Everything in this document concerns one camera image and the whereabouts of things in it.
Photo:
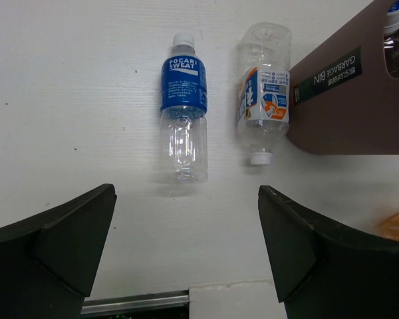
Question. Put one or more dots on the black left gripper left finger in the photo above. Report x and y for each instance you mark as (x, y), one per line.
(48, 262)

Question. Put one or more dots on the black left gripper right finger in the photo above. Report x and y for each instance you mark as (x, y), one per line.
(324, 269)

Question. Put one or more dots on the orange white label clear bottle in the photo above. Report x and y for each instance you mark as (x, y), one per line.
(264, 56)

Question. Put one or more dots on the blue label Pocari Sweat bottle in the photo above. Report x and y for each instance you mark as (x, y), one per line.
(183, 125)

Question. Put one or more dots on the brown garbage bin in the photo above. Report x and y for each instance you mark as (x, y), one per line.
(343, 100)

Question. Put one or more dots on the blue cap bottle in bin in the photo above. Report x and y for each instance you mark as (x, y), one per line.
(391, 40)

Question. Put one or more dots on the aluminium table frame rail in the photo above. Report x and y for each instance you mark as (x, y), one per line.
(159, 305)

